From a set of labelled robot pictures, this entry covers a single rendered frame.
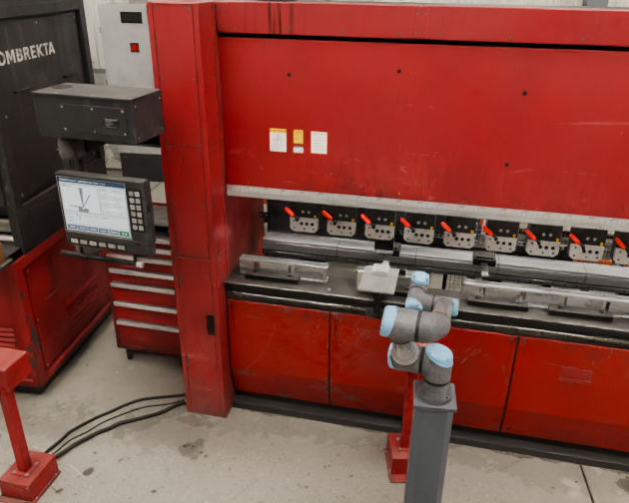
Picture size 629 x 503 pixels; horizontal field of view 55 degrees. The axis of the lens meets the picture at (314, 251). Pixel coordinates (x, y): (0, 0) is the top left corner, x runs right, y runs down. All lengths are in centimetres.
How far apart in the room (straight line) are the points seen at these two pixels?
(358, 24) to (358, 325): 152
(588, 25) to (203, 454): 283
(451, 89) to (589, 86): 58
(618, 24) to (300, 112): 142
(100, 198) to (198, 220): 53
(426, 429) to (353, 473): 80
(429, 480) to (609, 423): 111
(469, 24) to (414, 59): 27
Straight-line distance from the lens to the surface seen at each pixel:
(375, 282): 308
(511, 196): 303
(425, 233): 310
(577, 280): 354
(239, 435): 366
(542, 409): 352
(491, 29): 285
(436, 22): 285
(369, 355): 337
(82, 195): 293
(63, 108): 287
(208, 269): 324
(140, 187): 273
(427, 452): 284
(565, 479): 367
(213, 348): 349
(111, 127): 275
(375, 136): 297
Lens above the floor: 244
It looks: 25 degrees down
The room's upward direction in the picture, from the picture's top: 1 degrees clockwise
